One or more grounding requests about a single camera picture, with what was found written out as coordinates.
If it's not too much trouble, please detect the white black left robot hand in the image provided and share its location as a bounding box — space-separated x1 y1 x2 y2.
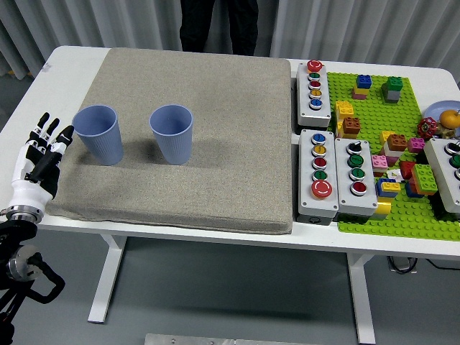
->
9 112 75 210

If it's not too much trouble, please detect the blue ribbed cup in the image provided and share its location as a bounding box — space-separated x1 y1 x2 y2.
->
149 103 195 166
71 104 125 167

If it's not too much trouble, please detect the white table leg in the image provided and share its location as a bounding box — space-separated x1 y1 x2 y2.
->
87 233 127 324
346 253 377 345

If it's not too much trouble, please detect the grey-brown fabric mat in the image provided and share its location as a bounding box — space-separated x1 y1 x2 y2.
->
45 47 294 236

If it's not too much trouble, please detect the person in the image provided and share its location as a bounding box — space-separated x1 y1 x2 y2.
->
179 0 259 57

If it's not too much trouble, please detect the grey five-button control box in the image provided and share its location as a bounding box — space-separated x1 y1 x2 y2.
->
298 129 340 218
295 60 332 131

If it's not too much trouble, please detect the brown yellow block stack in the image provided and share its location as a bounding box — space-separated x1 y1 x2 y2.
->
336 116 362 140

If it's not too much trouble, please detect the white pleated curtain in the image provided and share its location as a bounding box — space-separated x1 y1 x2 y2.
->
0 0 460 78

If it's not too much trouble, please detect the pink building block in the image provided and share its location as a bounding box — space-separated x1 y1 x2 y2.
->
370 154 390 177

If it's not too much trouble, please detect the blue yellow pink block stack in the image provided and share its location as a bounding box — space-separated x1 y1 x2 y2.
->
351 74 373 101

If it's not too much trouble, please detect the green building baseplate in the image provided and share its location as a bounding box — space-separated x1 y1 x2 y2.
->
326 71 460 241

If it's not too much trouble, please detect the clear yellow building block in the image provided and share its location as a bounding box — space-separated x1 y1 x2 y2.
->
369 199 392 221

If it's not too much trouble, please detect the brown white pink block stack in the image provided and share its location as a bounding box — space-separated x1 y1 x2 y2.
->
379 131 409 158

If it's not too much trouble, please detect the red building block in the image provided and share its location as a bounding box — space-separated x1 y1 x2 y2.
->
398 160 417 180

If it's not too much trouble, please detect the green grey block stack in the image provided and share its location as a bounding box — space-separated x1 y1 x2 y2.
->
381 76 405 105

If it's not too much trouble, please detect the white power strip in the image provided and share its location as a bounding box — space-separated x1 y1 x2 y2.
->
386 255 420 275

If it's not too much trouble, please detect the magenta building block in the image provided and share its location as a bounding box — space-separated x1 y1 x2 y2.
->
407 137 426 154

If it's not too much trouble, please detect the green orange blue block stack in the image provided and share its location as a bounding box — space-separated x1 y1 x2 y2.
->
405 163 439 199

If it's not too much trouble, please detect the red valve handwheel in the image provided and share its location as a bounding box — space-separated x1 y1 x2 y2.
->
416 117 438 140

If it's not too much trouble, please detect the light blue plate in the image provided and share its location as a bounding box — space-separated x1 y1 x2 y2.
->
423 100 460 139

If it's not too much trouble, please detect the orange fruit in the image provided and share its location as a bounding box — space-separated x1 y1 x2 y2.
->
440 109 460 129

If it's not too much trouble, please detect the grey selector switch control box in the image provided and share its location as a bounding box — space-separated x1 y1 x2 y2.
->
333 137 379 217

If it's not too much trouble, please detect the black power cable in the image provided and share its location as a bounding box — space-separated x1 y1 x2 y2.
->
425 257 460 270

